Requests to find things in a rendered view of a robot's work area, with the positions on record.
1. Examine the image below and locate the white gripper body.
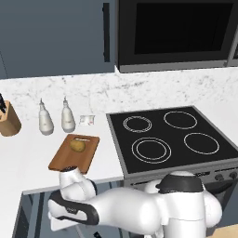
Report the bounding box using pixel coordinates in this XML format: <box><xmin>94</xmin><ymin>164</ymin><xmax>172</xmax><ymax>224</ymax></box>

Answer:
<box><xmin>47</xmin><ymin>212</ymin><xmax>80</xmax><ymax>232</ymax></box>

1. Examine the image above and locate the wooden cutting board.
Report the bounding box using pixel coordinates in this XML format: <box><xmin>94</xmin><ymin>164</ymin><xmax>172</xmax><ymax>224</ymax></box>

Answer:
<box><xmin>47</xmin><ymin>133</ymin><xmax>100</xmax><ymax>175</ymax></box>

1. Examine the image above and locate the yellow-brown potato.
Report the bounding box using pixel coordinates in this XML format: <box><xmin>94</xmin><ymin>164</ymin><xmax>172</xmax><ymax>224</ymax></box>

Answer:
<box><xmin>69</xmin><ymin>139</ymin><xmax>87</xmax><ymax>153</ymax></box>

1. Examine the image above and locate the grey base cupboard front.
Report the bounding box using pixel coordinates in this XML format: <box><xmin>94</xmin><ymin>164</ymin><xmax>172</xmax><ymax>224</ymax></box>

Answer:
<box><xmin>11</xmin><ymin>180</ymin><xmax>126</xmax><ymax>238</ymax></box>

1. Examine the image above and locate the white bottle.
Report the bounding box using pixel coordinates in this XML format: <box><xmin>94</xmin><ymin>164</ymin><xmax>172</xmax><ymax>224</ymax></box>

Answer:
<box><xmin>60</xmin><ymin>96</ymin><xmax>77</xmax><ymax>134</ymax></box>
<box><xmin>37</xmin><ymin>98</ymin><xmax>55</xmax><ymax>137</ymax></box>

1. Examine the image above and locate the small white packet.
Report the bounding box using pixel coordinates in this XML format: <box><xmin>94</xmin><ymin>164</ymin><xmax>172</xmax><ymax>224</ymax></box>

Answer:
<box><xmin>78</xmin><ymin>114</ymin><xmax>96</xmax><ymax>126</ymax></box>

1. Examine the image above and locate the wooden knife block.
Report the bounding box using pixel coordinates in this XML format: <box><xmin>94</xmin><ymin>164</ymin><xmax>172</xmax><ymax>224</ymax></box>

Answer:
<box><xmin>0</xmin><ymin>100</ymin><xmax>22</xmax><ymax>138</ymax></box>

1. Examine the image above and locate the black hob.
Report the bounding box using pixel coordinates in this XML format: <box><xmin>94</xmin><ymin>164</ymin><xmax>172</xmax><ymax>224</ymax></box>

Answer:
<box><xmin>105</xmin><ymin>105</ymin><xmax>238</xmax><ymax>177</ymax></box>

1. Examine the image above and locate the grey oven front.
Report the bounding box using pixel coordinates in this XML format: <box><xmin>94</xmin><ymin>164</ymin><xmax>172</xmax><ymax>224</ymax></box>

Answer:
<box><xmin>123</xmin><ymin>163</ymin><xmax>238</xmax><ymax>230</ymax></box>

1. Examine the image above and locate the blue-grey cupboard door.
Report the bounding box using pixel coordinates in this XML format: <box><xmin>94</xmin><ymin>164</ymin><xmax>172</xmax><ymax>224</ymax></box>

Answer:
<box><xmin>0</xmin><ymin>0</ymin><xmax>116</xmax><ymax>80</ymax></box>

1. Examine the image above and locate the black microwave oven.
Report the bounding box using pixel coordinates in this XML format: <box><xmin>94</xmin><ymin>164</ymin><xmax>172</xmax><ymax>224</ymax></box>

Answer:
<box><xmin>114</xmin><ymin>0</ymin><xmax>238</xmax><ymax>74</ymax></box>

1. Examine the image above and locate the black knife handle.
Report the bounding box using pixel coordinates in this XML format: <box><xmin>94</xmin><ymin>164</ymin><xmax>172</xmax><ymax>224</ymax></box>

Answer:
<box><xmin>0</xmin><ymin>92</ymin><xmax>8</xmax><ymax>114</ymax></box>

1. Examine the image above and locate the dark cupboard door handle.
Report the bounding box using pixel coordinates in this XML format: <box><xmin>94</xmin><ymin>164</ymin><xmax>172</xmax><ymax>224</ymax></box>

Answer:
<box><xmin>102</xmin><ymin>2</ymin><xmax>112</xmax><ymax>63</ymax></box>

